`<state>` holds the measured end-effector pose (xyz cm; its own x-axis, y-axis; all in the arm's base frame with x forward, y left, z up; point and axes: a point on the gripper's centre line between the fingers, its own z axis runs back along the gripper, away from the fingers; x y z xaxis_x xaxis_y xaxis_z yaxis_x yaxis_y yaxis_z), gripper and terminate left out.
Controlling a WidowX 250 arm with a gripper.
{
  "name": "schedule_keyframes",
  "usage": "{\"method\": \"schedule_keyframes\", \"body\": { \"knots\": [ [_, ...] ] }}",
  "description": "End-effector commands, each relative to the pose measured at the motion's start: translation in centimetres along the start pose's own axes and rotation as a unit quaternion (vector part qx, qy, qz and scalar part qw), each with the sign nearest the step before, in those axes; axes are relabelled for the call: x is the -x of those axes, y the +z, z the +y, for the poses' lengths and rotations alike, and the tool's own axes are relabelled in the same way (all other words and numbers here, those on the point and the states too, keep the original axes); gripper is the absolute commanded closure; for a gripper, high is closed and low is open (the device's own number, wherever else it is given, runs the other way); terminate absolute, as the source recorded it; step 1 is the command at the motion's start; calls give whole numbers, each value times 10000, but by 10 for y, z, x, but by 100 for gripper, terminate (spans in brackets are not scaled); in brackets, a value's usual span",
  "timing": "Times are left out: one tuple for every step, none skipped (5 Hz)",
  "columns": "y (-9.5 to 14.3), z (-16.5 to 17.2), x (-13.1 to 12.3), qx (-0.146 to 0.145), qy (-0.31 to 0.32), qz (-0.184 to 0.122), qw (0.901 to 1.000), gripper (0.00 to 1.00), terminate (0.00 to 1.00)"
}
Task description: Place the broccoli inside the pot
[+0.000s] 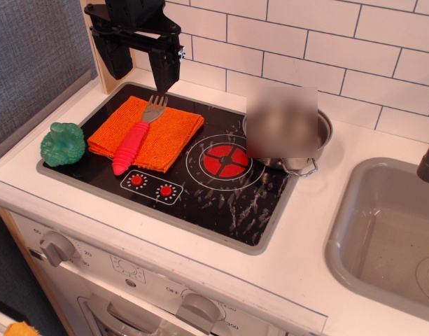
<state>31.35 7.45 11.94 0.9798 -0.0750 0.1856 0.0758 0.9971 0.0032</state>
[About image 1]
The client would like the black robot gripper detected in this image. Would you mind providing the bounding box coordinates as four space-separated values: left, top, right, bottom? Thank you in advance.
84 1 181 92

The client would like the green toy broccoli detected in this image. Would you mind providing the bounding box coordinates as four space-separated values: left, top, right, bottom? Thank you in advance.
41 122 86 167

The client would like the stainless steel pot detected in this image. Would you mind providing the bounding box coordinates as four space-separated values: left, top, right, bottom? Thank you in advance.
241 91 334 178

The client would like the orange folded cloth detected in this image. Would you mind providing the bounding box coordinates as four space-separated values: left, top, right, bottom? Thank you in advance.
87 96 204 173

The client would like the black toy stove top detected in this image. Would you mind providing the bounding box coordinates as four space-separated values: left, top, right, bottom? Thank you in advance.
37 94 297 255

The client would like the grey left oven knob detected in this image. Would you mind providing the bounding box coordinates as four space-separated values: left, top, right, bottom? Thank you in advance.
40 231 76 267

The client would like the grey oven knob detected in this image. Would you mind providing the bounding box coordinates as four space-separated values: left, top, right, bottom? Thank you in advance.
176 293 220 335
40 231 76 267

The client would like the white toy oven front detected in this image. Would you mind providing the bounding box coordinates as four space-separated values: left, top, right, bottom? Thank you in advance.
13 214 326 335

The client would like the grey right oven knob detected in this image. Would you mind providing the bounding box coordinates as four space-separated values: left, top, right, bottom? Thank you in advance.
176 293 220 335

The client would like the orange yellow plush object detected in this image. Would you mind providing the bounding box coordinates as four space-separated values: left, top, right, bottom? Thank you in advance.
3 321 40 336

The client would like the grey plastic sink basin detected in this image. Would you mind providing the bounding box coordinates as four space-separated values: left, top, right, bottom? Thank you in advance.
325 157 429 321

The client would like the light wooden side post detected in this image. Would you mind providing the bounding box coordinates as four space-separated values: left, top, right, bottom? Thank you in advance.
80 0 126 95

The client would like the fork with pink handle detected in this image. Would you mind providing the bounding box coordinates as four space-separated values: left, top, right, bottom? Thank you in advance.
112 95 168 176

